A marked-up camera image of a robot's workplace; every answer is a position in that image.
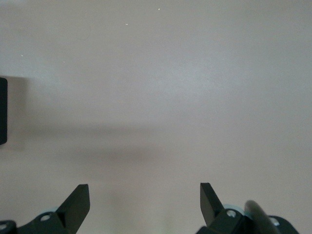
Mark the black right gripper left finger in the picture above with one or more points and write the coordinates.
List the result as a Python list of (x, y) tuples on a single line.
[(70, 212)]

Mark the black plastic box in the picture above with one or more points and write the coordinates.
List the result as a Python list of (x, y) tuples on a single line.
[(3, 109)]

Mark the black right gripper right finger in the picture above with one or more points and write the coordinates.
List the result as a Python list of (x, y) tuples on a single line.
[(210, 209)]

